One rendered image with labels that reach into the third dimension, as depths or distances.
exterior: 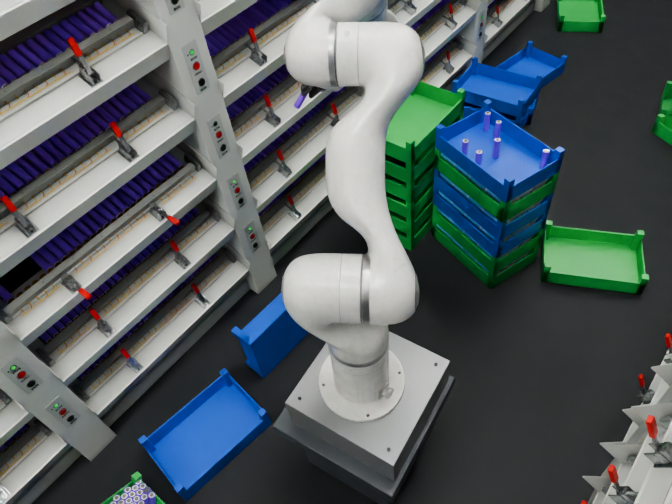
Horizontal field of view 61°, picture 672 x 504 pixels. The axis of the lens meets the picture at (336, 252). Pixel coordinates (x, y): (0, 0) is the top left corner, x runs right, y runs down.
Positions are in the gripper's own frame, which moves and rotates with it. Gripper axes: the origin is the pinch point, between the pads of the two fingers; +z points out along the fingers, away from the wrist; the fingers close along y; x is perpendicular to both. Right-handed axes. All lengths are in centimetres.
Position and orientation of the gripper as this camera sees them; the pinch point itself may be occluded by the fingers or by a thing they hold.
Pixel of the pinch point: (310, 88)
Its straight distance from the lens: 159.3
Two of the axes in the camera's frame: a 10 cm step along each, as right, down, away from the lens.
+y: 7.8, 0.6, 6.2
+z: -6.1, 2.6, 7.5
